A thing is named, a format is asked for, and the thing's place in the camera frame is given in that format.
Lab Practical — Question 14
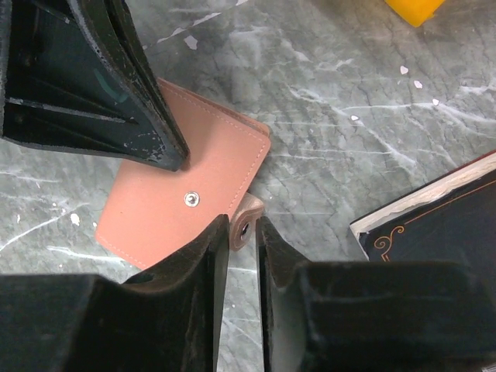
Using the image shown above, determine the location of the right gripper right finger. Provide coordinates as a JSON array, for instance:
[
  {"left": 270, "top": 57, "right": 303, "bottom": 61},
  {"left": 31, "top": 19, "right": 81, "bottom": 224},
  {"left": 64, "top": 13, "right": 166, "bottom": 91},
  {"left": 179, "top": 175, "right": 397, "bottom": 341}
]
[{"left": 256, "top": 217, "right": 495, "bottom": 371}]

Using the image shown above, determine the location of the pink leather card holder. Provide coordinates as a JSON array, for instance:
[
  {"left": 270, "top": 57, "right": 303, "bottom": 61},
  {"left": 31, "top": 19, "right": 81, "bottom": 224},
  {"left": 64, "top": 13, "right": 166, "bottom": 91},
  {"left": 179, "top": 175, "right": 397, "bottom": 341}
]
[{"left": 95, "top": 79, "right": 270, "bottom": 270}]

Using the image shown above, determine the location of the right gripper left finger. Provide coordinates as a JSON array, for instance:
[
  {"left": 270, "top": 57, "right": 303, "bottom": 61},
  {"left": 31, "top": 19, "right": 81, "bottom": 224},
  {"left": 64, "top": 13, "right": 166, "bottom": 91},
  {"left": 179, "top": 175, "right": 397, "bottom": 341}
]
[{"left": 1, "top": 215, "right": 229, "bottom": 371}]

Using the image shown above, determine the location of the yellow bin with cards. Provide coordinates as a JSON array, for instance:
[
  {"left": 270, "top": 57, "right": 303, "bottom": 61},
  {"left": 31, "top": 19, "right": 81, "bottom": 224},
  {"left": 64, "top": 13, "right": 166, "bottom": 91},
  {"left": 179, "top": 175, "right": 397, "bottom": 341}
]
[{"left": 385, "top": 0, "right": 445, "bottom": 27}]

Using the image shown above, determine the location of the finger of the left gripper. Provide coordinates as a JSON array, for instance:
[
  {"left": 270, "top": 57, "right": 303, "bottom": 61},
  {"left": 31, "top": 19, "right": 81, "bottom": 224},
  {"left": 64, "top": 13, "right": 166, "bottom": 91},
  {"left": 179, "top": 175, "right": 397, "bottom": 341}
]
[
  {"left": 0, "top": 0, "right": 183, "bottom": 172},
  {"left": 69, "top": 1, "right": 190, "bottom": 171}
]

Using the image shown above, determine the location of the black book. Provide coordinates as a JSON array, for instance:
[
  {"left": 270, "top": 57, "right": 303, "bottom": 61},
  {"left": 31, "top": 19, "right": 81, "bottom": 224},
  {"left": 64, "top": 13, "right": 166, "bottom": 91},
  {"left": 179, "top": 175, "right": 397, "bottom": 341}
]
[{"left": 350, "top": 152, "right": 495, "bottom": 271}]

